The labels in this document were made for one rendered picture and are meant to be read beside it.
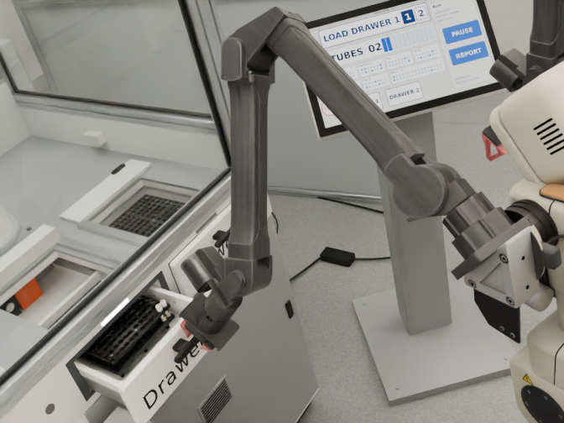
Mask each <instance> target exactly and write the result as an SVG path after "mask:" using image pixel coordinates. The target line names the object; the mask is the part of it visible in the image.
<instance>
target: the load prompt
mask: <svg viewBox="0 0 564 423"><path fill-rule="evenodd" d="M427 21H431V15H430V12H429V9H428V6H427V3H426V2H425V3H419V4H416V5H413V6H409V7H406V8H401V9H397V10H394V11H391V12H387V13H381V14H379V15H375V16H372V17H368V18H363V19H359V20H356V21H353V22H350V23H344V24H341V25H338V26H334V27H330V28H328V29H322V30H318V31H317V33H318V35H319V39H320V41H321V46H322V47H323V48H324V49H326V48H330V47H333V46H336V45H340V44H346V43H348V42H352V41H355V40H359V39H364V38H367V37H371V36H374V35H377V34H383V33H386V32H389V31H393V30H396V29H402V28H405V27H409V26H411V25H415V24H420V23H424V22H427Z"/></svg>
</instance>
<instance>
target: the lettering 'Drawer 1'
mask: <svg viewBox="0 0 564 423"><path fill-rule="evenodd" d="M197 348H198V346H197V345H196V348H195V350H196V349H197ZM195 350H194V351H195ZM194 351H193V352H194ZM193 352H190V355H191V357H192V358H194V357H195V356H196V355H197V354H198V353H199V350H198V352H197V354H196V355H192V353H193ZM185 360H186V363H185V361H184V360H183V361H182V362H181V363H180V366H181V369H180V368H179V366H178V365H177V364H176V365H175V366H176V367H177V368H178V369H179V370H180V371H181V372H183V367H182V363H183V364H184V365H185V366H186V367H187V366H188V359H187V356H186V357H185ZM171 373H172V375H171V376H170V378H169V379H168V385H172V384H173V383H174V381H175V380H176V376H175V373H174V372H173V371H170V372H169V373H168V374H167V376H166V378H167V377H168V376H169V375H170V374H171ZM172 376H174V379H173V381H172V382H171V383H170V379H171V377H172ZM163 382H164V380H162V381H161V383H160V384H159V385H158V386H159V389H160V391H161V393H162V394H163V393H164V391H163V390H162V388H161V384H162V383H163ZM150 392H154V394H155V401H154V403H153V404H152V405H151V406H150V405H149V403H148V401H147V400H146V398H145V397H146V396H147V395H148V394H149V393H150ZM157 398H158V395H157V392H156V390H155V389H151V390H150V391H149V392H148V393H147V394H146V395H145V396H144V401H145V403H146V405H147V406H148V408H149V410H150V409H151V407H152V406H153V405H154V404H155V402H156V400H157Z"/></svg>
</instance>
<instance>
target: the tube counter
mask: <svg viewBox="0 0 564 423"><path fill-rule="evenodd" d="M436 39H437V37H436V31H435V29H434V26H433V24H429V25H426V26H423V27H419V28H416V29H411V30H407V31H404V32H400V33H397V34H391V35H388V36H385V37H382V38H378V39H373V40H369V41H366V45H367V48H368V53H369V56H370V57H373V56H376V55H381V54H385V53H389V52H391V51H395V50H401V49H403V48H407V47H411V46H414V45H417V44H423V43H426V42H429V41H432V40H436Z"/></svg>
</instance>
